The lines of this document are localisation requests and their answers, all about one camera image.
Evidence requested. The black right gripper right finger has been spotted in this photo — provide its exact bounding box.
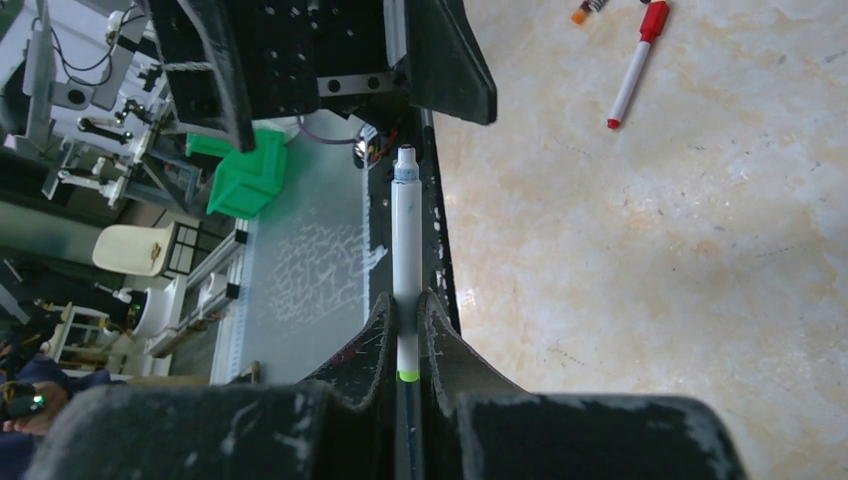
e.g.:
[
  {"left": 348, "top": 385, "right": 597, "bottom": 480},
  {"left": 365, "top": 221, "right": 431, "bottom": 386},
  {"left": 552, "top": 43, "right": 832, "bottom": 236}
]
[{"left": 418, "top": 292, "right": 747, "bottom": 479}]

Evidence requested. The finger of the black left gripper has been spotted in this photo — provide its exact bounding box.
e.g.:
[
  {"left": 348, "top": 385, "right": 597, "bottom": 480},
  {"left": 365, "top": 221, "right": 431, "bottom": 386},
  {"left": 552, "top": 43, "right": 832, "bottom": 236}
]
[{"left": 406, "top": 0, "right": 497, "bottom": 125}]

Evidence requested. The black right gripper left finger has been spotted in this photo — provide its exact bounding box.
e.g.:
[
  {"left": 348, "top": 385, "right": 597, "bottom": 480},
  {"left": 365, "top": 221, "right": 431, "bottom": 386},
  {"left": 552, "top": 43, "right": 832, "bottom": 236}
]
[{"left": 26, "top": 294, "right": 397, "bottom": 479}]

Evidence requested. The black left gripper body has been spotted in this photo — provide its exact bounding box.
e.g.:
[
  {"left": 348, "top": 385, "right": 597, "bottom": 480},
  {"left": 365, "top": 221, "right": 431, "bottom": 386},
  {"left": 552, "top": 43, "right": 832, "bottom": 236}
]
[{"left": 148, "top": 1, "right": 399, "bottom": 152}]

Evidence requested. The white pen with green tip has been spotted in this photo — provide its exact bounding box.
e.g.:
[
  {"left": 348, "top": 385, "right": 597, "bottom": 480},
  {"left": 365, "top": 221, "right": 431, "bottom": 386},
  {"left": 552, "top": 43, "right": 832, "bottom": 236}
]
[{"left": 391, "top": 145, "right": 424, "bottom": 479}]

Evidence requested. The red orange pen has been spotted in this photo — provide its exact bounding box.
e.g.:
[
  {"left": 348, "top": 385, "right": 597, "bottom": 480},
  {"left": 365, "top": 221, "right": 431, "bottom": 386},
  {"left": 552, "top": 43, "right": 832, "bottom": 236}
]
[{"left": 571, "top": 0, "right": 608, "bottom": 25}]

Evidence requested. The white marker with red tip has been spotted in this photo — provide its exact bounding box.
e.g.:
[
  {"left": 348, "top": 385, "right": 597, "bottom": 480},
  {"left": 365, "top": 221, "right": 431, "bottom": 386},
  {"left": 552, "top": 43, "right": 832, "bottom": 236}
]
[{"left": 607, "top": 1, "right": 670, "bottom": 130}]

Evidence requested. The person hand with watch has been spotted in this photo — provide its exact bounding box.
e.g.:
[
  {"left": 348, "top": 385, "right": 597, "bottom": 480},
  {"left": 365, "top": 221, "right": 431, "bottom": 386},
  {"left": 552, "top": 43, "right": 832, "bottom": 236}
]
[{"left": 1, "top": 381, "right": 70, "bottom": 437}]

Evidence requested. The cream plastic chair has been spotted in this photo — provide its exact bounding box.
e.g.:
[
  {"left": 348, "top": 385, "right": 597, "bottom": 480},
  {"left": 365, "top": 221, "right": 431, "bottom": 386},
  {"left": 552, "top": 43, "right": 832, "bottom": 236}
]
[{"left": 92, "top": 222, "right": 177, "bottom": 277}]

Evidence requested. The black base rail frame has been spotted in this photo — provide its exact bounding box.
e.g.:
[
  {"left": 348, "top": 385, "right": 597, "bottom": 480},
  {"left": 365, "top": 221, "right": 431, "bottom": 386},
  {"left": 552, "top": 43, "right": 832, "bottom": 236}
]
[{"left": 362, "top": 108, "right": 461, "bottom": 333}]

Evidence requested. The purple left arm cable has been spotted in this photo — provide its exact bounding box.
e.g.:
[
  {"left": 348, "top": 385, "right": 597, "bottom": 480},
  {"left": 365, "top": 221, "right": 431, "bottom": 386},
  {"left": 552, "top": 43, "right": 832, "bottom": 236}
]
[{"left": 296, "top": 115, "right": 366, "bottom": 146}]

